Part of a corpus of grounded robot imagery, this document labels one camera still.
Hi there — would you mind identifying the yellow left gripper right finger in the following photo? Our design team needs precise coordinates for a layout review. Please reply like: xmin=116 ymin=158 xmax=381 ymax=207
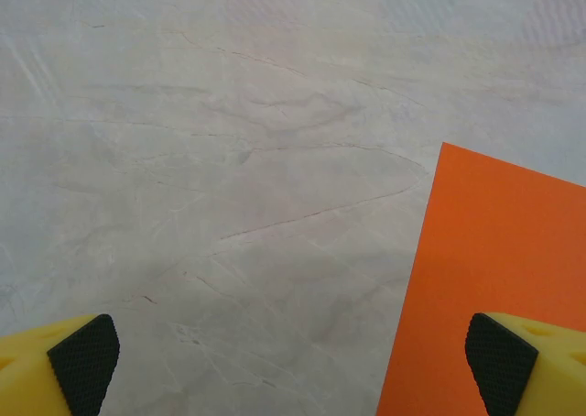
xmin=465 ymin=312 xmax=586 ymax=416

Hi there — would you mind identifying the orange paper sheet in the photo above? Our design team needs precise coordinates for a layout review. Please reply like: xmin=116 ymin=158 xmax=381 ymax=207
xmin=375 ymin=141 xmax=586 ymax=416

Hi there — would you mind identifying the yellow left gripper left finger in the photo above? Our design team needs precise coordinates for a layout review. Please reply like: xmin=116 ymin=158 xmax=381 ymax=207
xmin=0 ymin=313 xmax=121 ymax=416

